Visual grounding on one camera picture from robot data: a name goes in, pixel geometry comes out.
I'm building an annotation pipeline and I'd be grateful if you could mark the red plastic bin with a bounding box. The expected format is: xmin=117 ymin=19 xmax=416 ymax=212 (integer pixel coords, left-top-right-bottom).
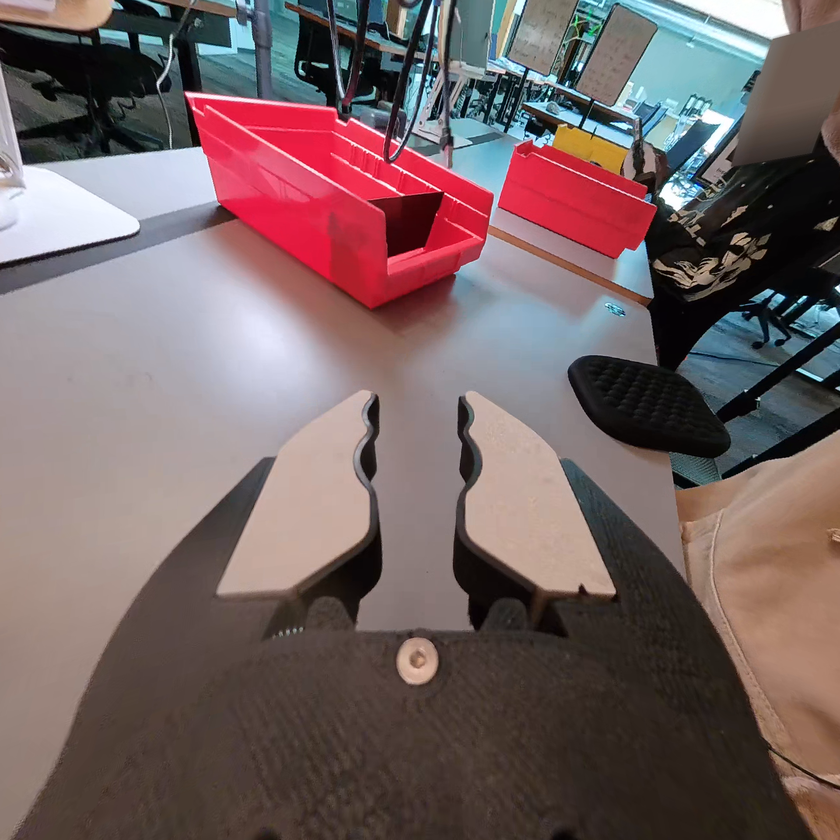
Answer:
xmin=185 ymin=92 xmax=494 ymax=309
xmin=497 ymin=140 xmax=658 ymax=260

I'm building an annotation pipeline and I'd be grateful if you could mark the person's beige hoodie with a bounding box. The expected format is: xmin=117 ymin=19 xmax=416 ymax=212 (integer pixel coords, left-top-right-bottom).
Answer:
xmin=676 ymin=430 xmax=840 ymax=840

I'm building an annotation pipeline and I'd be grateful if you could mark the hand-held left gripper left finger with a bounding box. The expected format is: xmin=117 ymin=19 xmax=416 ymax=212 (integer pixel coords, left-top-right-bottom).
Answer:
xmin=215 ymin=391 xmax=382 ymax=601

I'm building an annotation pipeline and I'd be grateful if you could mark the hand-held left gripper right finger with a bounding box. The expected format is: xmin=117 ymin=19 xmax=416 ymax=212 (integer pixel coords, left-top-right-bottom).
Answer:
xmin=456 ymin=391 xmax=618 ymax=601

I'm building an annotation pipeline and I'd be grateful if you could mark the whiteboard on stand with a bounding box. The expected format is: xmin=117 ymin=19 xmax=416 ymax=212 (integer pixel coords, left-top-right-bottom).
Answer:
xmin=574 ymin=3 xmax=659 ymax=109
xmin=507 ymin=0 xmax=581 ymax=78

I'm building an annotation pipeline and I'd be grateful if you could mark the thick black braided hdmi cable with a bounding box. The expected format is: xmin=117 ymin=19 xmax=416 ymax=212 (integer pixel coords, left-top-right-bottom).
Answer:
xmin=384 ymin=0 xmax=439 ymax=165

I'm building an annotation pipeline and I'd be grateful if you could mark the yellow plastic bin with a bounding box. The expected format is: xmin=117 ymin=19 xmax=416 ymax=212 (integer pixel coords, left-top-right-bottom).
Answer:
xmin=553 ymin=123 xmax=632 ymax=177

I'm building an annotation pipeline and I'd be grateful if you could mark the white board stand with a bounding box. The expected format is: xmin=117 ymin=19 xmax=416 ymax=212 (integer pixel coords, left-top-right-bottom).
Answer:
xmin=410 ymin=62 xmax=490 ymax=148
xmin=0 ymin=66 xmax=142 ymax=266

